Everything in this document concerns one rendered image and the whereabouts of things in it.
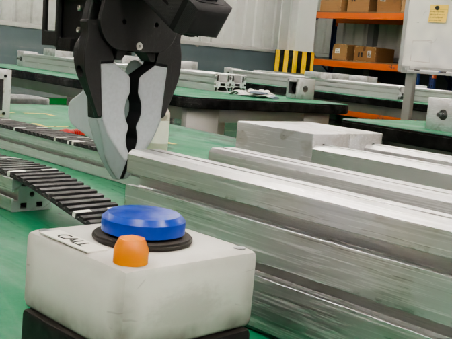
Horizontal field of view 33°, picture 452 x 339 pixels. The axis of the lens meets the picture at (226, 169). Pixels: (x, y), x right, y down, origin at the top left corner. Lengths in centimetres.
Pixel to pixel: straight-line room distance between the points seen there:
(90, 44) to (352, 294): 27
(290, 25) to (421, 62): 497
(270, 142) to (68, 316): 36
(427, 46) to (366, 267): 364
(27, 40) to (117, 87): 1189
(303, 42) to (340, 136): 803
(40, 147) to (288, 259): 67
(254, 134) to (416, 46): 338
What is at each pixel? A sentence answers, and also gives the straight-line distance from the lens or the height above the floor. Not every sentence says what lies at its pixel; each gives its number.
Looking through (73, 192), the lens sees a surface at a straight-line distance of 67.
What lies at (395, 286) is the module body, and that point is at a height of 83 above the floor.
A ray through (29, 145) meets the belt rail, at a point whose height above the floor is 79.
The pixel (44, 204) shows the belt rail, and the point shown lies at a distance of 72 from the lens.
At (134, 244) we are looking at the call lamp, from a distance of 33.
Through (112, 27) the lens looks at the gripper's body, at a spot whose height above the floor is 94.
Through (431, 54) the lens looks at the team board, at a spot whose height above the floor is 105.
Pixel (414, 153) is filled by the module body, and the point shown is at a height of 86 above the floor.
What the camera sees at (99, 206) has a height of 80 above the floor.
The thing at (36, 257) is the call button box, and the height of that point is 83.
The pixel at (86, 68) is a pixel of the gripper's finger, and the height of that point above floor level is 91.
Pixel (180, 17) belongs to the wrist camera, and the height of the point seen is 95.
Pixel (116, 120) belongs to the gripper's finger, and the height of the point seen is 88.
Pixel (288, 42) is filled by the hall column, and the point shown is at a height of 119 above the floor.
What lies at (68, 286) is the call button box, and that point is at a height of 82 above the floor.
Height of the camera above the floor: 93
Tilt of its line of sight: 8 degrees down
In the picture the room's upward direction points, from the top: 5 degrees clockwise
